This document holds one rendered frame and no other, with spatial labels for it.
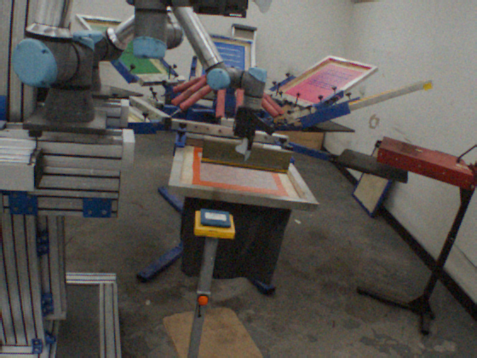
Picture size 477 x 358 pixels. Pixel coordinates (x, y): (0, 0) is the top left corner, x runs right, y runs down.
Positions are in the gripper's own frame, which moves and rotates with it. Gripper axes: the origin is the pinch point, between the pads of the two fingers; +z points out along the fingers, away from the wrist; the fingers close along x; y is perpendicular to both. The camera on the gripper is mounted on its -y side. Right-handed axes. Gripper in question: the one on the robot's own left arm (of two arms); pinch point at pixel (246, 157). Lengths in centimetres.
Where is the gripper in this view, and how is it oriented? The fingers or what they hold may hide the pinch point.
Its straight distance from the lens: 155.4
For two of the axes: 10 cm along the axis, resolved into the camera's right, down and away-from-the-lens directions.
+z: -1.8, 9.2, 3.5
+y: -9.8, -1.3, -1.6
